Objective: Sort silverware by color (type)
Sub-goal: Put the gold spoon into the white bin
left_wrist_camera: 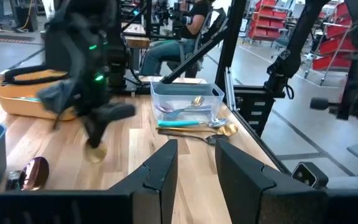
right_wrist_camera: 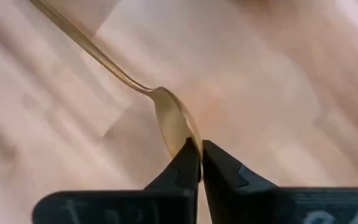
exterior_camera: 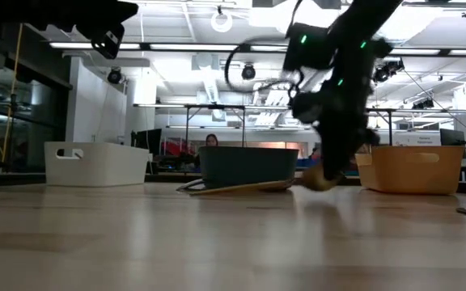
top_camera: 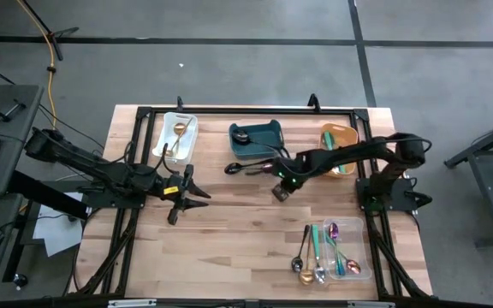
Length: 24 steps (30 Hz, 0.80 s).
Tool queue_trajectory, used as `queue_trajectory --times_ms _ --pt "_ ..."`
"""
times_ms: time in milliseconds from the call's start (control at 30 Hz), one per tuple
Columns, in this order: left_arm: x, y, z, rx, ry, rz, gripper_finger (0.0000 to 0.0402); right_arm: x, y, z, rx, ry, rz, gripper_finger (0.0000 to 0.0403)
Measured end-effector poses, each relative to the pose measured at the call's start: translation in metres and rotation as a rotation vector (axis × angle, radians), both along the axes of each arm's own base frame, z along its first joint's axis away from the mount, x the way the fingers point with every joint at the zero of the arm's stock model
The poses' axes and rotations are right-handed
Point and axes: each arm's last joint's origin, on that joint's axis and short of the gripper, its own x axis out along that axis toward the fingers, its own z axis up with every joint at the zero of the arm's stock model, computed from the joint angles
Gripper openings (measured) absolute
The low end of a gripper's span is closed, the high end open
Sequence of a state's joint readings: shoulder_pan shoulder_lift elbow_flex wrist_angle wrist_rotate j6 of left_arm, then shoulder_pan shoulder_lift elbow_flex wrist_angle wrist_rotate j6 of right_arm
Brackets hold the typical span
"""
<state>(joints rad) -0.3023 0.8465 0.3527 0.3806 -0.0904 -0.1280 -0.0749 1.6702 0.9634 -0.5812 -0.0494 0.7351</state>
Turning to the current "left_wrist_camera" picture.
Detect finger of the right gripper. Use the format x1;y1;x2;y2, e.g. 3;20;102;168
95;103;136;123
84;119;109;147

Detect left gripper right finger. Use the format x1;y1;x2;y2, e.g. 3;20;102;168
215;139;293;224

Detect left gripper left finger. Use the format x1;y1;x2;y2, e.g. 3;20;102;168
109;139;179;224

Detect silver spoon teal handle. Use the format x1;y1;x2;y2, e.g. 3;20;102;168
157;117;229;129
12;95;43;103

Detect clear plastic bin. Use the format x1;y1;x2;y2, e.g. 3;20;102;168
150;81;226;126

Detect wooden background table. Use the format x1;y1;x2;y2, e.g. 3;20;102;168
121;21;151;50

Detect orange plastic bin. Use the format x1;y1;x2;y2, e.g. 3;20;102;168
0;70;78;121

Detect person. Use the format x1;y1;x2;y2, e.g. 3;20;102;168
139;0;213;77

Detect black box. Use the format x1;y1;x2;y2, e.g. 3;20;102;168
13;3;39;32

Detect black office chair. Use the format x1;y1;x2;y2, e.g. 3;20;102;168
166;7;228;78

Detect black articulated stand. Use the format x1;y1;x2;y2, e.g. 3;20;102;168
264;0;332;100

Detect red bin shelf rack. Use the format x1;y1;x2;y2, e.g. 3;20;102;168
311;0;358;74
246;0;295;43

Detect small black table camera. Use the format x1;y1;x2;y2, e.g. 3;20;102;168
290;161;329;190

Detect black looped cable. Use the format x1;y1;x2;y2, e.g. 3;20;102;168
0;64;71;86

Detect silver metal bracket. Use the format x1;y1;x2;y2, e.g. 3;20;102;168
224;67;238;112

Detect black metal table frame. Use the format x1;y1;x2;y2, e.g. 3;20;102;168
116;0;295;177

